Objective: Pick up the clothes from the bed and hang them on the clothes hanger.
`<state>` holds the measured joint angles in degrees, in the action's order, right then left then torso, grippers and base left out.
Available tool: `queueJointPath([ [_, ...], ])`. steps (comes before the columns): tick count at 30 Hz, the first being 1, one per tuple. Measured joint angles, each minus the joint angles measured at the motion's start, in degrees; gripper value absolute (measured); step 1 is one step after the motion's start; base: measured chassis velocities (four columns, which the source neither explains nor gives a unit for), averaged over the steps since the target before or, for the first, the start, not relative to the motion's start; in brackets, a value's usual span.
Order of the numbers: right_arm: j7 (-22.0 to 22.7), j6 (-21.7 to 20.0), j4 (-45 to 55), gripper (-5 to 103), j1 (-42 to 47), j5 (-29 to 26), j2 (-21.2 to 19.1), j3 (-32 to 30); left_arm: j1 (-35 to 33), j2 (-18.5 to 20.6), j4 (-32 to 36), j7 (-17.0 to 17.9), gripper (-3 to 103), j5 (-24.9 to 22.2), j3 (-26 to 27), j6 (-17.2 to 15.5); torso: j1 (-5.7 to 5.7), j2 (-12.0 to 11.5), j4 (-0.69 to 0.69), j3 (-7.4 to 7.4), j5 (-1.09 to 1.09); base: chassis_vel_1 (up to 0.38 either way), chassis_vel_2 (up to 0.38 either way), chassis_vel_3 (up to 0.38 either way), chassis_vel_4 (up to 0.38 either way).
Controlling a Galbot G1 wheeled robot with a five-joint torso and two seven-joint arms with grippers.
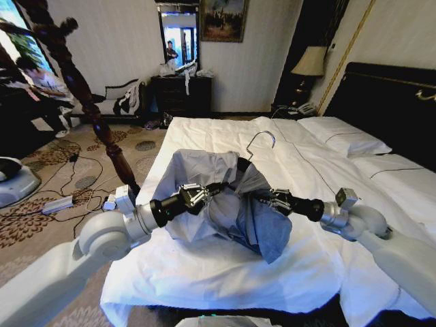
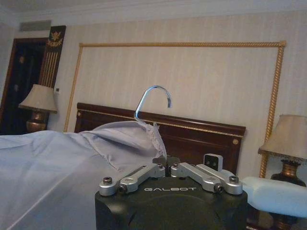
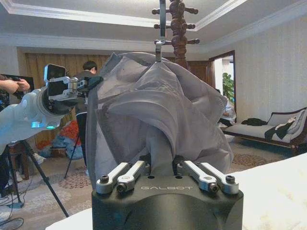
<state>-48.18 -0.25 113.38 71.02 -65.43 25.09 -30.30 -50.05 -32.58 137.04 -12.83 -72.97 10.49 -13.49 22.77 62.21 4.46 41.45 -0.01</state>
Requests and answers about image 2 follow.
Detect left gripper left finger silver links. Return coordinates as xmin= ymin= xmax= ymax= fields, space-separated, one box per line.
xmin=99 ymin=156 xmax=167 ymax=196

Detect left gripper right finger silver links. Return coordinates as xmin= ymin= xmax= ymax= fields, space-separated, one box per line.
xmin=169 ymin=156 xmax=244 ymax=196

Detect clear hanger with metal hook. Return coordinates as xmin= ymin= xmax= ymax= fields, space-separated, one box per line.
xmin=134 ymin=85 xmax=173 ymax=168

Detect pale blue shirt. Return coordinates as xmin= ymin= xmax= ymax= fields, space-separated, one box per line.
xmin=0 ymin=120 xmax=166 ymax=230

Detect dark wooden headboard gold trim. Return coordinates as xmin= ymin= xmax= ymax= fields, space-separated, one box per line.
xmin=74 ymin=102 xmax=247 ymax=175

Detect beige shade bronze table lamp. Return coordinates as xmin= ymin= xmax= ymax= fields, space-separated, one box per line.
xmin=18 ymin=83 xmax=59 ymax=133
xmin=258 ymin=114 xmax=307 ymax=188

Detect dark wooden door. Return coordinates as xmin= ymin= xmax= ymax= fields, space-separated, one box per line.
xmin=0 ymin=37 xmax=50 ymax=135

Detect dark pilaster with gold ornament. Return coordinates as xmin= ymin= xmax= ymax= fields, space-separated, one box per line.
xmin=38 ymin=25 xmax=67 ymax=88

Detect gold rope wall frame moulding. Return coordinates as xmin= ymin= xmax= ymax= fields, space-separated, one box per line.
xmin=64 ymin=41 xmax=287 ymax=179

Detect grey wall air vent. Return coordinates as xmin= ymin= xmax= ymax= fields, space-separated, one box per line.
xmin=19 ymin=20 xmax=52 ymax=32

